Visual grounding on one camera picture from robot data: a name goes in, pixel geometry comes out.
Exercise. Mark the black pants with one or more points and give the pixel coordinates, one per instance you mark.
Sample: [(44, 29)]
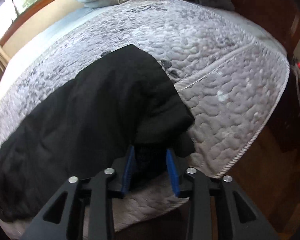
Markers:
[(124, 99)]

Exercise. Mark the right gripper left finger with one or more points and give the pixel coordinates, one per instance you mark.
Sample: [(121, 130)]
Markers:
[(80, 202)]

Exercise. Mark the grey quilted bedspread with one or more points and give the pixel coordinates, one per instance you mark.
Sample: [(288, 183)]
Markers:
[(228, 71)]

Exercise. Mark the light blue bed sheet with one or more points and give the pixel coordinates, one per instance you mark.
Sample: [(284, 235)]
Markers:
[(26, 45)]

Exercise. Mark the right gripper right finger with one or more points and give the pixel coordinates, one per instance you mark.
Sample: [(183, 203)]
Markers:
[(219, 208)]

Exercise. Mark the dark wooden headboard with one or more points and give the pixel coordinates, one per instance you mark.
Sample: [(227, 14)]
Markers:
[(281, 18)]

